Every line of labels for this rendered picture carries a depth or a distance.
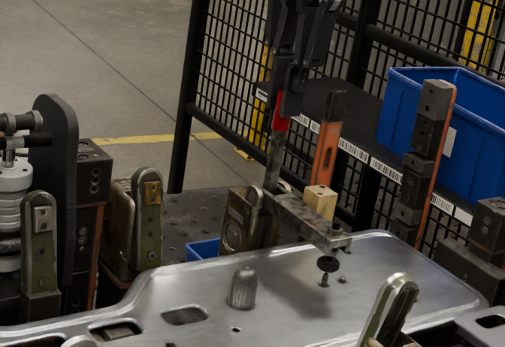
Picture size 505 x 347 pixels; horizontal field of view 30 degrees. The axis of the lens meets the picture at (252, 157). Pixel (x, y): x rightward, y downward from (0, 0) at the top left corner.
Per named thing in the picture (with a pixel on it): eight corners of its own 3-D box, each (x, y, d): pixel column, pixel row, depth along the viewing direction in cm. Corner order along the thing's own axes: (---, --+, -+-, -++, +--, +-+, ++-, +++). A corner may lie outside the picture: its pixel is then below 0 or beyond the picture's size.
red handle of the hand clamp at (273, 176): (259, 204, 125) (279, 92, 119) (250, 197, 126) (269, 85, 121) (284, 200, 127) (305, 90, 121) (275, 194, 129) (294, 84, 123)
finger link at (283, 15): (291, -26, 115) (285, -30, 116) (270, 58, 120) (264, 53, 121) (318, -25, 117) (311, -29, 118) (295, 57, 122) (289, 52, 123)
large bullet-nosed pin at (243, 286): (235, 323, 110) (243, 274, 107) (220, 309, 112) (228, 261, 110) (257, 318, 112) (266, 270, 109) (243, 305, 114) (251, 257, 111)
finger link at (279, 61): (277, 58, 119) (274, 56, 120) (268, 109, 122) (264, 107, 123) (296, 57, 121) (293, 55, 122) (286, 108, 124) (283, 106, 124)
